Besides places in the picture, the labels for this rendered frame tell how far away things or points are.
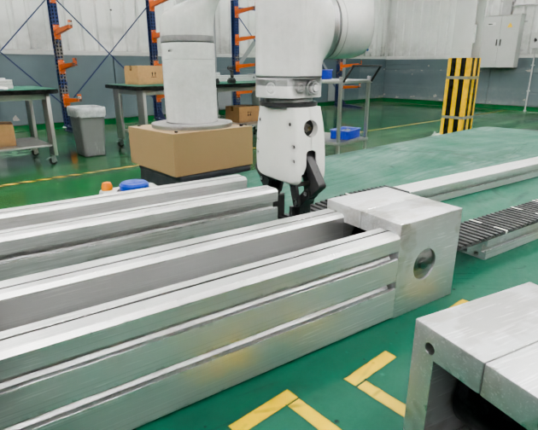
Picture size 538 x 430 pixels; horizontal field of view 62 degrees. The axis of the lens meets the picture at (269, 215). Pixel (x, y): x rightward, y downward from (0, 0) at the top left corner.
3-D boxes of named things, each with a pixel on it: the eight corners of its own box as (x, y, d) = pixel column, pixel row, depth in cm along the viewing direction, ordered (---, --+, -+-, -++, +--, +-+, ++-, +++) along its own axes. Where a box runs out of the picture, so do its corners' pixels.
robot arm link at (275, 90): (337, 77, 56) (336, 101, 57) (295, 75, 63) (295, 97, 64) (283, 78, 52) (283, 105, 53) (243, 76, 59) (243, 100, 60)
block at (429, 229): (365, 254, 57) (371, 182, 54) (451, 293, 48) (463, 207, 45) (310, 272, 53) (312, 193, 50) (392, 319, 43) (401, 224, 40)
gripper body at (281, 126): (336, 95, 56) (332, 182, 60) (288, 90, 64) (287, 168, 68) (288, 97, 52) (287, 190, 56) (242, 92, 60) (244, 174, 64)
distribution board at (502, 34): (474, 107, 1122) (488, 7, 1050) (530, 111, 1029) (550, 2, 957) (469, 107, 1104) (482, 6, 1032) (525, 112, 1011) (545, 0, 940)
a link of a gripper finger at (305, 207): (323, 187, 58) (321, 235, 60) (307, 182, 61) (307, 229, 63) (303, 191, 57) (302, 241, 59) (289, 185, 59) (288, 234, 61)
